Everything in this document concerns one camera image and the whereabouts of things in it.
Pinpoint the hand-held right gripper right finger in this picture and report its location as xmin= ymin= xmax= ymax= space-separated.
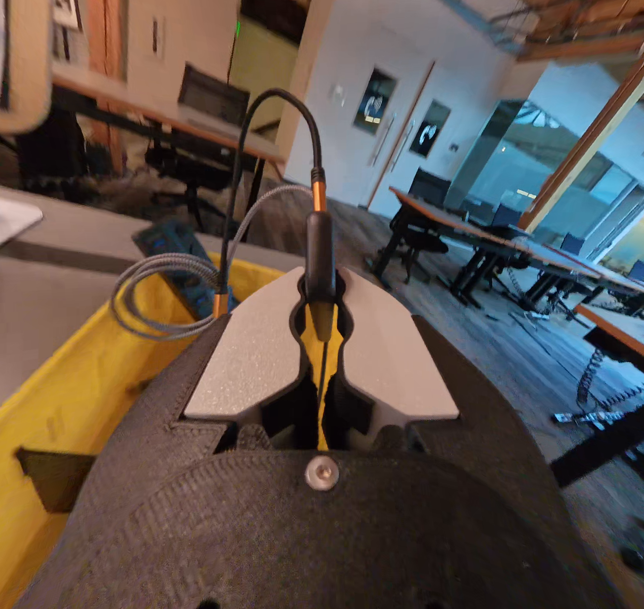
xmin=335 ymin=267 xmax=460 ymax=425

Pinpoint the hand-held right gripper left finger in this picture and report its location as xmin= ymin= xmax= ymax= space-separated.
xmin=183 ymin=266 xmax=309 ymax=425

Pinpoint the slim black USB hub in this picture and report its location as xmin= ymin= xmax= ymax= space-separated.
xmin=305 ymin=212 xmax=337 ymax=343

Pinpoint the black multi-port USB hub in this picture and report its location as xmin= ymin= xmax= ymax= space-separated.
xmin=132 ymin=219 xmax=241 ymax=318

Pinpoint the yellow plastic bin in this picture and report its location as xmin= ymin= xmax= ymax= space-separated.
xmin=0 ymin=252 xmax=345 ymax=609

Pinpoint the orange-plug braided USB cable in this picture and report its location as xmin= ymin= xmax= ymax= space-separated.
xmin=110 ymin=88 xmax=329 ymax=341

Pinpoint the white phone booth door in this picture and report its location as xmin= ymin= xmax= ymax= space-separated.
xmin=370 ymin=63 xmax=453 ymax=212
xmin=302 ymin=61 xmax=403 ymax=202

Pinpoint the wooden-edged office desk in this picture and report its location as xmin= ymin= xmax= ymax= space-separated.
xmin=50 ymin=63 xmax=287 ymax=167

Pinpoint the dark laptop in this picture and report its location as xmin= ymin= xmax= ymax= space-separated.
xmin=177 ymin=63 xmax=251 ymax=128

